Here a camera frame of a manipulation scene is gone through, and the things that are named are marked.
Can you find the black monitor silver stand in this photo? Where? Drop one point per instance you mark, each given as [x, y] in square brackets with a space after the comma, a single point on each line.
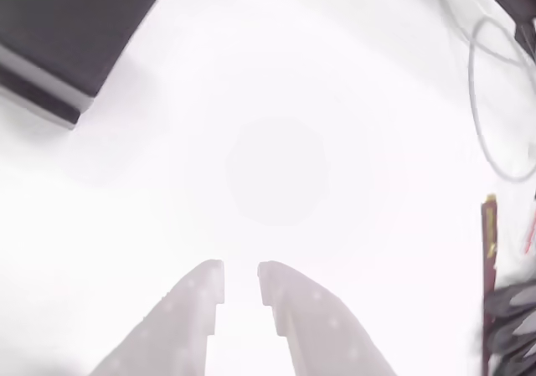
[63, 16]

